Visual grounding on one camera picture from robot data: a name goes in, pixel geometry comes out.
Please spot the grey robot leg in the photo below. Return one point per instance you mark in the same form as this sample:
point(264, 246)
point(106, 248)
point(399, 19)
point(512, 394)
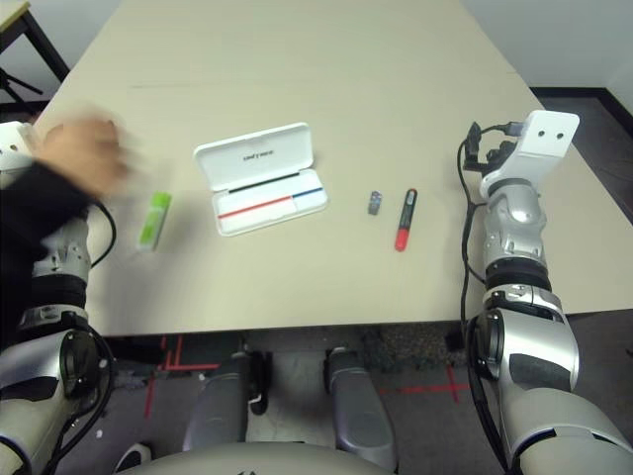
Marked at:
point(222, 401)
point(358, 415)

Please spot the green and white correction tape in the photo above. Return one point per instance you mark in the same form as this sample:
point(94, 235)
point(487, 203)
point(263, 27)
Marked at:
point(155, 220)

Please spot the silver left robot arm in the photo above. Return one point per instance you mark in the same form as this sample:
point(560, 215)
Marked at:
point(49, 376)

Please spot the small purple eraser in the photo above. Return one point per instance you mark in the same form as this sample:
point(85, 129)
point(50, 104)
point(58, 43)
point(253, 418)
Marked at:
point(375, 203)

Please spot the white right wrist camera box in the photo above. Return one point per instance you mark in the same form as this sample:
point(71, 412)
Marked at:
point(539, 143)

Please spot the white plastic pencil case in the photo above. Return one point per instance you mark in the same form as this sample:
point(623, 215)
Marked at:
point(267, 208)

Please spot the beige side table black frame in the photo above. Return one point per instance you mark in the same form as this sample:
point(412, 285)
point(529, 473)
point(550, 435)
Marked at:
point(7, 17)

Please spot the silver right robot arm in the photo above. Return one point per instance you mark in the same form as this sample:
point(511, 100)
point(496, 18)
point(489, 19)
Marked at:
point(519, 346)

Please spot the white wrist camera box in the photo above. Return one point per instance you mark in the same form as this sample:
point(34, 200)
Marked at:
point(12, 146)
point(539, 143)

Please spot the grey robot torso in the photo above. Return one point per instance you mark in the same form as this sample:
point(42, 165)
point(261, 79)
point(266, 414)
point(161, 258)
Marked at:
point(257, 460)

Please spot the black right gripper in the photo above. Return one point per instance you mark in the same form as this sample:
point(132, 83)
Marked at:
point(497, 152)

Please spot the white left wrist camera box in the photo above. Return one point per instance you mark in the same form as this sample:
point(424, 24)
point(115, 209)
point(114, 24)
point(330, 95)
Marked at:
point(12, 146)

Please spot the person's bare hand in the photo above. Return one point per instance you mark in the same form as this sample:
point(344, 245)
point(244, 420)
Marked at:
point(89, 153)

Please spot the grey robot left leg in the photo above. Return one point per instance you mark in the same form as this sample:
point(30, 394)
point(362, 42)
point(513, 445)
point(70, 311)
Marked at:
point(222, 401)

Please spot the black tripod stand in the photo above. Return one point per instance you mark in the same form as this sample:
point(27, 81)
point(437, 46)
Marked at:
point(20, 84)

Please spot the grey robot right leg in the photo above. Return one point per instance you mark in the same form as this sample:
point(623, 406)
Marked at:
point(358, 415)

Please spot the black marker with red cap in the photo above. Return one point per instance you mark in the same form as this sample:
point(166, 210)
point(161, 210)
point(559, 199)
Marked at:
point(405, 222)

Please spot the person's forearm in black sleeve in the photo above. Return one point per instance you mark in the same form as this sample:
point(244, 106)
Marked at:
point(34, 208)

